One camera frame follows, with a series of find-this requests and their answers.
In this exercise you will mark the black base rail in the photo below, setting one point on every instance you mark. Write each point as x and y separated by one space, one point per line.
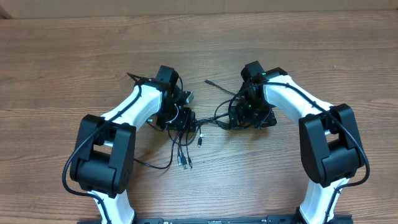
214 221

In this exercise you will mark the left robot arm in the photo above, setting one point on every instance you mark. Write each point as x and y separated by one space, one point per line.
101 164

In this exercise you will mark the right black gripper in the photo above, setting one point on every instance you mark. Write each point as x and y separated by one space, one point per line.
249 117

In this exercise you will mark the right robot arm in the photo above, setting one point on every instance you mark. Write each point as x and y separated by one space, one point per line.
330 145

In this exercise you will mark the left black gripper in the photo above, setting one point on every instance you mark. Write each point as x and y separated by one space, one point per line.
188 118

